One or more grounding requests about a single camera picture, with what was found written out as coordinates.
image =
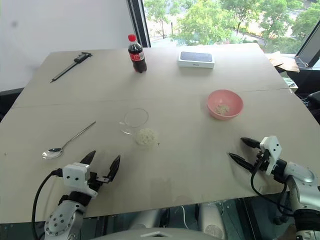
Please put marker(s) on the brown cardboard box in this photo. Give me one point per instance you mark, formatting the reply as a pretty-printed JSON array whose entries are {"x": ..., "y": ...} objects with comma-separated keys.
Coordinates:
[{"x": 285, "y": 62}]

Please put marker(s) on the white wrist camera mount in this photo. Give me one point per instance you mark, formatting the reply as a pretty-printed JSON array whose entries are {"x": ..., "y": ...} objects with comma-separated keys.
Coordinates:
[
  {"x": 75, "y": 175},
  {"x": 272, "y": 150}
]

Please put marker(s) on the black metal vernier caliper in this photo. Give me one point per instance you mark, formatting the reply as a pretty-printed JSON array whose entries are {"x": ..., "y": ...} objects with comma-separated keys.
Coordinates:
[{"x": 80, "y": 58}]

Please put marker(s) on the silver robot body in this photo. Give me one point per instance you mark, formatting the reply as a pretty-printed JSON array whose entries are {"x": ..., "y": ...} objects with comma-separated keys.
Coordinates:
[{"x": 210, "y": 220}]

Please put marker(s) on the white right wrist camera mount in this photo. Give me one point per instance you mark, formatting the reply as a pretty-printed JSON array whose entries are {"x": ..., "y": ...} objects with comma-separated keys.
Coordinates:
[{"x": 272, "y": 150}]

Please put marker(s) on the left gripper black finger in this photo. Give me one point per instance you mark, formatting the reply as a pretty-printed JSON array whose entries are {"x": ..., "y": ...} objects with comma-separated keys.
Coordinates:
[
  {"x": 88, "y": 158},
  {"x": 114, "y": 167}
]

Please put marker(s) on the clear glass cup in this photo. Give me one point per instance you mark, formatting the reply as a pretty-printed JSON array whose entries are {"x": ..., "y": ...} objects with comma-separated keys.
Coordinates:
[{"x": 136, "y": 125}]

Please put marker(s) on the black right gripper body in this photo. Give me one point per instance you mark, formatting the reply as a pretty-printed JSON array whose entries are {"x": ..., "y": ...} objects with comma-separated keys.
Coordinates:
[{"x": 262, "y": 161}]

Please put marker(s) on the cola bottle with red cap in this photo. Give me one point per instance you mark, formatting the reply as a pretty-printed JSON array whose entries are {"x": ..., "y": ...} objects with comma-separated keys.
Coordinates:
[{"x": 137, "y": 57}]

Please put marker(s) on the black chair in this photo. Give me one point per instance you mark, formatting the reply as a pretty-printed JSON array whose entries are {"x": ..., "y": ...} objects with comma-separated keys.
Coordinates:
[{"x": 315, "y": 100}]

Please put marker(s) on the pink plastic bowl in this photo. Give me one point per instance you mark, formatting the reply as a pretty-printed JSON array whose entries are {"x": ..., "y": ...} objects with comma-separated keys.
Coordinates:
[{"x": 217, "y": 97}]

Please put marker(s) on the white phone box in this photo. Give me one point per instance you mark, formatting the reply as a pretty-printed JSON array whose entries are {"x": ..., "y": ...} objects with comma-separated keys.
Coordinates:
[{"x": 196, "y": 58}]

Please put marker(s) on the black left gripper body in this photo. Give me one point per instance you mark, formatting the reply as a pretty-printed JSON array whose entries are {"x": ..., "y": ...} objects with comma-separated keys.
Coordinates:
[{"x": 96, "y": 182}]

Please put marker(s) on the black window frame post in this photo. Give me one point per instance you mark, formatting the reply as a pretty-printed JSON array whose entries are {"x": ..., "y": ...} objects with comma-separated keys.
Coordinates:
[{"x": 140, "y": 22}]

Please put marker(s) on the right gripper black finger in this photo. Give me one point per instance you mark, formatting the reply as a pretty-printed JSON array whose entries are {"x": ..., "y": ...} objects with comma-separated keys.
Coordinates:
[
  {"x": 242, "y": 161},
  {"x": 251, "y": 142}
]

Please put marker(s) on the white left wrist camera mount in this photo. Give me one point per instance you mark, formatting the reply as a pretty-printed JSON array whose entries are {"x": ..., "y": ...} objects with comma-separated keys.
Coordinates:
[{"x": 75, "y": 175}]

